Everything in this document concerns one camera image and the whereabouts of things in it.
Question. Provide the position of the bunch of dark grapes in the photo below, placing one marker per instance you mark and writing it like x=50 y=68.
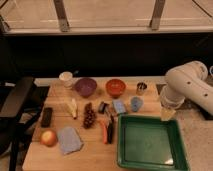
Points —
x=89 y=116

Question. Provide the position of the black office chair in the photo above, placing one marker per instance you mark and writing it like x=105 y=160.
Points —
x=10 y=115

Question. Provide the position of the blue sponge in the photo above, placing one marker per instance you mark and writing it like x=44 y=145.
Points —
x=119 y=106

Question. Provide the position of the purple bowl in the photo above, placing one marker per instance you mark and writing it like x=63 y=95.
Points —
x=85 y=87

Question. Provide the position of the white paper cup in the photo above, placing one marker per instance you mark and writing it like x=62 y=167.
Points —
x=66 y=78

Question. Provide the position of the orange bowl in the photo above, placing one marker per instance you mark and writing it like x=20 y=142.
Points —
x=115 y=87

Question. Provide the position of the black rectangular block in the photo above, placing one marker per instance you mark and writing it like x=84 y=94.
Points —
x=46 y=117

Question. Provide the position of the peeled banana toy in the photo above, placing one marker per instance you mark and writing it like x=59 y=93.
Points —
x=72 y=107

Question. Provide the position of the small black clip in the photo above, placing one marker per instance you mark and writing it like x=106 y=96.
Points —
x=102 y=106

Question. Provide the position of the green plastic tray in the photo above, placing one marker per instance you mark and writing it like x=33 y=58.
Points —
x=150 y=144

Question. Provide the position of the blue plastic cup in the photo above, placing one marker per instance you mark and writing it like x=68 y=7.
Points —
x=136 y=103

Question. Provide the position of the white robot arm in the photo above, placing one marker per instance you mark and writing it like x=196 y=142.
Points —
x=188 y=81

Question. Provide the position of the red yellow apple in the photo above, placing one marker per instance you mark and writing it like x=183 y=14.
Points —
x=48 y=138

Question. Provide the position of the blue grey cloth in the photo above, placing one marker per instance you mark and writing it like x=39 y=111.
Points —
x=69 y=140

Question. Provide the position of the small metal cup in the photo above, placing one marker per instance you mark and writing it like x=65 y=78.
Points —
x=141 y=88

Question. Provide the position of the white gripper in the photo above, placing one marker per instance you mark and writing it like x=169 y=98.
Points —
x=167 y=113

